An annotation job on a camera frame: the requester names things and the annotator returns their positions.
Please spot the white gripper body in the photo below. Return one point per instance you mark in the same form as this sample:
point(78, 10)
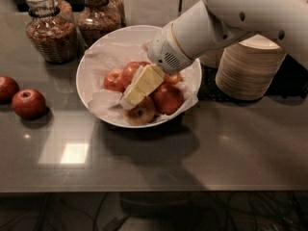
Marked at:
point(164, 49)

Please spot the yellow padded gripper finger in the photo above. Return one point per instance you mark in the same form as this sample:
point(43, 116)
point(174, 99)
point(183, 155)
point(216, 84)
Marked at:
point(145, 81)

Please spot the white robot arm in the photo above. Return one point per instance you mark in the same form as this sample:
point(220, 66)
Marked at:
point(214, 24)

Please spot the hidden back red apple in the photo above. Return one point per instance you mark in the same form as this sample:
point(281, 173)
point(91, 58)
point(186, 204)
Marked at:
point(144, 63)

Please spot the top centre red apple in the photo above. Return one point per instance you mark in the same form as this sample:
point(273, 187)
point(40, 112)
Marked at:
point(128, 72)

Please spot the right upper yellow-red apple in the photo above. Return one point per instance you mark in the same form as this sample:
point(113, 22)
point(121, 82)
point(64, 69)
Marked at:
point(173, 79)

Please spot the yellow-red apple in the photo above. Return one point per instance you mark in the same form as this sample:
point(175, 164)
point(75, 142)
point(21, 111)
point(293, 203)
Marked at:
point(142, 113)
point(173, 79)

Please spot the white bowl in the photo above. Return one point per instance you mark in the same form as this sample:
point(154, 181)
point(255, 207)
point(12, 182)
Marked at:
point(137, 34)

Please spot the right lower red apple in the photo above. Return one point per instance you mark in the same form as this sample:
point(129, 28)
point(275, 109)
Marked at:
point(167, 99)

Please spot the left red apple in bowl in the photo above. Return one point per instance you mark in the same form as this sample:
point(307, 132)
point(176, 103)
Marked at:
point(113, 81)

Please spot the front yellow-red apple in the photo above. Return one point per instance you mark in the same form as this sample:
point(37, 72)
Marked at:
point(142, 113)

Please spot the dark red apple on table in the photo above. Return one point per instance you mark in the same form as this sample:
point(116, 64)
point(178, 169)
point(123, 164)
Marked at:
point(29, 104)

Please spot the dark red apple at edge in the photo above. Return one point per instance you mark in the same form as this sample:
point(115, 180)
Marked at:
point(8, 88)

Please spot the left white paper sign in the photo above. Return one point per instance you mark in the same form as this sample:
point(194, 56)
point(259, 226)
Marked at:
point(150, 12)

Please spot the rear stack of paper bowls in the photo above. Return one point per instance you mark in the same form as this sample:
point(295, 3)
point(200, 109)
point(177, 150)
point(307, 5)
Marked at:
point(211, 58)

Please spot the stack of paper bowls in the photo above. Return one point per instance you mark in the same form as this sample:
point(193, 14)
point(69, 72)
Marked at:
point(211, 58)
point(247, 68)

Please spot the white paper liner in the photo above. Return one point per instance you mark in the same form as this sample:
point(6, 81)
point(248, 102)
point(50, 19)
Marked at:
point(102, 58)

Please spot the right glass granola jar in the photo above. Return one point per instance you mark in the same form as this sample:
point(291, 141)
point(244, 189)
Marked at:
point(97, 19)

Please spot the glass granola jar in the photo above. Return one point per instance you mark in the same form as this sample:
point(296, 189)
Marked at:
point(97, 19)
point(52, 33)

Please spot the front stack of paper bowls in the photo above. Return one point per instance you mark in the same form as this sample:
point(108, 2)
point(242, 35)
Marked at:
point(247, 68)

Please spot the left glass granola jar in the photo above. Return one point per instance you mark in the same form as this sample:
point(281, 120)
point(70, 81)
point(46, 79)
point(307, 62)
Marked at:
point(52, 33)

